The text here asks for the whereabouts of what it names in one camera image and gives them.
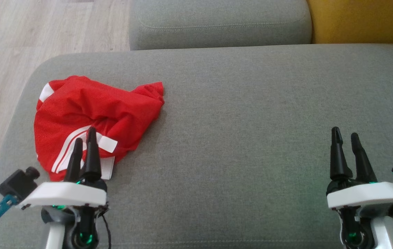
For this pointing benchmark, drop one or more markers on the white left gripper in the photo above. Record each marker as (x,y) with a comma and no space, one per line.
(64,193)

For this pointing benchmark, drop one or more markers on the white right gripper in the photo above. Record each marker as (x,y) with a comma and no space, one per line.
(362,193)

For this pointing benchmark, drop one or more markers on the red basketball jersey white sleeves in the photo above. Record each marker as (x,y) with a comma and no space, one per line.
(113,110)

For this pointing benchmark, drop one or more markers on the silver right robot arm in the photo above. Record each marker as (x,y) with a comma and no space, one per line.
(390,235)

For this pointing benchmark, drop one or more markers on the grey sofa seat cushion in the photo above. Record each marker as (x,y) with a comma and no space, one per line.
(234,121)

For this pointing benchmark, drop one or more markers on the yellow cushion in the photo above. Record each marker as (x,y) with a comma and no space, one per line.
(362,20)

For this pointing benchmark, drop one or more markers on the grey sofa back cushion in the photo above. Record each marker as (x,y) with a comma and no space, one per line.
(217,20)

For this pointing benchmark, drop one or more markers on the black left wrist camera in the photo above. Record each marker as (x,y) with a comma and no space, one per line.
(18,183)

